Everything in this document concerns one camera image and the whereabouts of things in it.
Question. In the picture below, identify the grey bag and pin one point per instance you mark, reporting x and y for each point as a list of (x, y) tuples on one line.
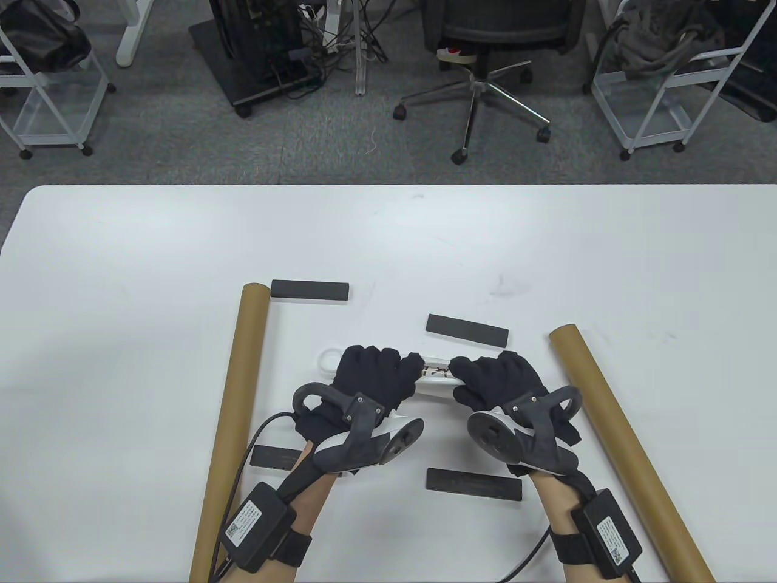
[(661, 36)]

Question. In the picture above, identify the person's left forearm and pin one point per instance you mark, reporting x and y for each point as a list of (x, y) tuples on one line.
[(312, 504)]

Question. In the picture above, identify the brown cardboard mailing tube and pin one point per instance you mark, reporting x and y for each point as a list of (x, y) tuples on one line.
[(243, 364), (607, 413)]

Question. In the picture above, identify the person's left hand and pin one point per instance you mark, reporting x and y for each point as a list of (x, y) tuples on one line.
[(370, 370)]

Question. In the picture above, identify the black bag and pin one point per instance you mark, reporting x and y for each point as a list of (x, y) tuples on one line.
[(42, 36)]

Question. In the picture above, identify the grey handheld controller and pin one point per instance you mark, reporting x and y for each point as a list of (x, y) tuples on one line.
[(364, 437), (491, 434)]

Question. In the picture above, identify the white desk leg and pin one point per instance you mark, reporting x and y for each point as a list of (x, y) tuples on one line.
[(128, 48)]

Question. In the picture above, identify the person's right forearm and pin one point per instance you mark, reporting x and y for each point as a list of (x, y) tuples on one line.
[(552, 504)]

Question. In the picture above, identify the clear acrylic post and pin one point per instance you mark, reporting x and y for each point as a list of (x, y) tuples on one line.
[(361, 73)]

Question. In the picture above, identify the colourful cartoon poster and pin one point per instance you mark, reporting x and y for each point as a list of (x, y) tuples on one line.
[(434, 388)]

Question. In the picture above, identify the black rolling equipment cart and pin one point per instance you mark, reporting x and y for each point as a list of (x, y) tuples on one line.
[(255, 42)]

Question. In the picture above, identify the person's right hand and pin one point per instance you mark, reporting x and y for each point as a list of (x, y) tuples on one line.
[(504, 376)]

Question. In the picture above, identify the black rectangular bar weight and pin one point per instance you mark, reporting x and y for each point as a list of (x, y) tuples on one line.
[(467, 330), (270, 456), (467, 484), (309, 290)]

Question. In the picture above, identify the black wrist sensor box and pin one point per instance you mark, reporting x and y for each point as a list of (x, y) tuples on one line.
[(258, 525), (607, 534)]

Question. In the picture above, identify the black office chair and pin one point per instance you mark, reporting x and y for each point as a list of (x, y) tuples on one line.
[(498, 24)]

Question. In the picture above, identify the black equipment base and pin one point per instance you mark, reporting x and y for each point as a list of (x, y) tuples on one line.
[(756, 73)]

